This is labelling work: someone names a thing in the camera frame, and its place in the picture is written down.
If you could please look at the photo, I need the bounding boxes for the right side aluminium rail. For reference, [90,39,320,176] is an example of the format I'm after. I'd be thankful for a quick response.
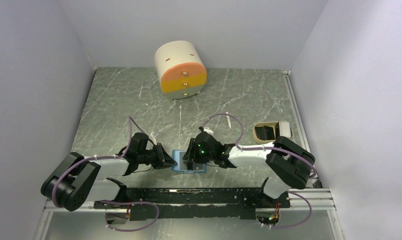
[281,70,311,152]

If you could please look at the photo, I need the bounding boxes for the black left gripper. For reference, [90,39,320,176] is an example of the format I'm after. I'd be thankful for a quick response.
[137,142,177,169]

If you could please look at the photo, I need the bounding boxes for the blue leather card holder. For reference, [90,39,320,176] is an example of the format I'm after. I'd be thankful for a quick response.
[171,150,207,174]

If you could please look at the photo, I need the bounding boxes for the white pen red cap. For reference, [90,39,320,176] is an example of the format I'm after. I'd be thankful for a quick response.
[225,110,232,129]

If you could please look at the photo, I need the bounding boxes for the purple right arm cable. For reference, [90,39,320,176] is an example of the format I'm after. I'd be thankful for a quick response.
[199,113,318,230]

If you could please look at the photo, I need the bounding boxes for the beige card tray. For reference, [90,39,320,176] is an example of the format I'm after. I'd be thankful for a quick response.
[252,121,279,144]

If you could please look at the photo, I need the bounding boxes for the round cream drawer cabinet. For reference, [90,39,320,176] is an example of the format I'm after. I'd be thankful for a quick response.
[154,40,207,100]

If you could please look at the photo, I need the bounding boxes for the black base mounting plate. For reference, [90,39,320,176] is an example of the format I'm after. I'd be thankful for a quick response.
[93,187,291,221]

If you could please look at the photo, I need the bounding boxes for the stack of credit cards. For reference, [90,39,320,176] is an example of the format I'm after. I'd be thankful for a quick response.
[276,121,294,139]

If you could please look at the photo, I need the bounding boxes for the aluminium frame rail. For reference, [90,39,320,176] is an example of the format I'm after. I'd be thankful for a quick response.
[35,187,344,240]

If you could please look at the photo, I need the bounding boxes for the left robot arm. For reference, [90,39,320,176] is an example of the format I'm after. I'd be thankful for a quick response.
[40,132,177,212]

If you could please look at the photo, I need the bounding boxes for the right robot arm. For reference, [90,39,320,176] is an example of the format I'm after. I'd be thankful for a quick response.
[182,131,317,207]

